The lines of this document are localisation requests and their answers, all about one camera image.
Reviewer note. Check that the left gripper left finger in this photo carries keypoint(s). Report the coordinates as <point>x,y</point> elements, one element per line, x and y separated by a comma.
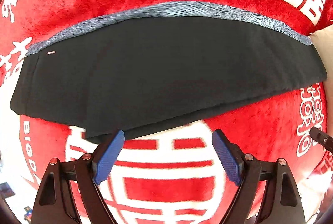
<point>55,201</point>

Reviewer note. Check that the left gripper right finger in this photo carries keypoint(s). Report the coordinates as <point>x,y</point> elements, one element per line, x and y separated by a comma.
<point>281,202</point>

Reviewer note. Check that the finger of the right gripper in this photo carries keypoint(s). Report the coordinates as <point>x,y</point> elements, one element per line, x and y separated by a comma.
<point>322,138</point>

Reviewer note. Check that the black pants patterned waistband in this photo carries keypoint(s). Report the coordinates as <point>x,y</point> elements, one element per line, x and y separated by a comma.
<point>162,66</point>

